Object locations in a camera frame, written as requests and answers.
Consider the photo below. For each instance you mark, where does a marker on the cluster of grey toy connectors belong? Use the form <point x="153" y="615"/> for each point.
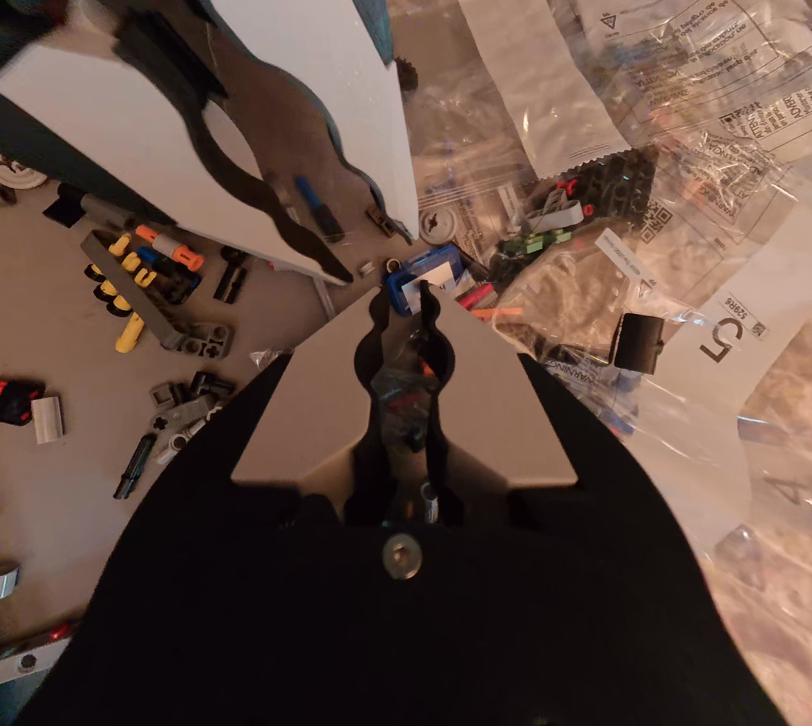
<point x="187" y="412"/>

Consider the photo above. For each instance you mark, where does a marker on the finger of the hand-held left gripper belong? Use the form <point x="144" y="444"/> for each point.
<point x="317" y="28"/>
<point x="114" y="136"/>

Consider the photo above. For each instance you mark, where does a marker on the small black toy gear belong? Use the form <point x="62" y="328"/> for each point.
<point x="406" y="74"/>

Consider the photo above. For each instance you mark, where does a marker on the orange and grey toy pin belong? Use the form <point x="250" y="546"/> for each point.
<point x="171" y="247"/>

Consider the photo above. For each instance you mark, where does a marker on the black chunky toy connector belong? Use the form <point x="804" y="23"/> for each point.
<point x="637" y="344"/>

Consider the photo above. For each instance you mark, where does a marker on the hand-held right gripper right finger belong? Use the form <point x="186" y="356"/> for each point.
<point x="507" y="421"/>

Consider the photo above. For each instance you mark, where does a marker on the black toy piece red pins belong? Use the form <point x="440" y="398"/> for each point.
<point x="19" y="404"/>

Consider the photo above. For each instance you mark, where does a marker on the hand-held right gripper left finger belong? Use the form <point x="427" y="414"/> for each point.
<point x="304" y="421"/>

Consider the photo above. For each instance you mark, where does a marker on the dark toy beam yellow pins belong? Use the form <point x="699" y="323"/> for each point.
<point x="127" y="288"/>

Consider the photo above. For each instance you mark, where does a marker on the blue toy frame piece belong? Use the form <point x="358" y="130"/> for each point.
<point x="399" y="288"/>

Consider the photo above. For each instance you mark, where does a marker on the grey round toy pulley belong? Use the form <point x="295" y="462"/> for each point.
<point x="16" y="177"/>

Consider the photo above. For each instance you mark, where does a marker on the blue and black toy pin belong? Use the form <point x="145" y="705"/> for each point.
<point x="319" y="207"/>

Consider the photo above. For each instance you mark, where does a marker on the white toy clip piece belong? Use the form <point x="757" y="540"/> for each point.
<point x="7" y="580"/>

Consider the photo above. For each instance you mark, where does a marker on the pile of small toy pieces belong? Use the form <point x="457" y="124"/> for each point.
<point x="406" y="402"/>

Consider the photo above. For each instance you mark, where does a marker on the grey black toy block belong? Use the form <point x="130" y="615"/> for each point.
<point x="95" y="209"/>

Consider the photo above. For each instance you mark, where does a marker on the small white toy cylinder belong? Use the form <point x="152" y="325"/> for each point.
<point x="49" y="419"/>

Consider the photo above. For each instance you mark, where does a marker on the clear bag with printed warnings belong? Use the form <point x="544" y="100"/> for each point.
<point x="698" y="41"/>

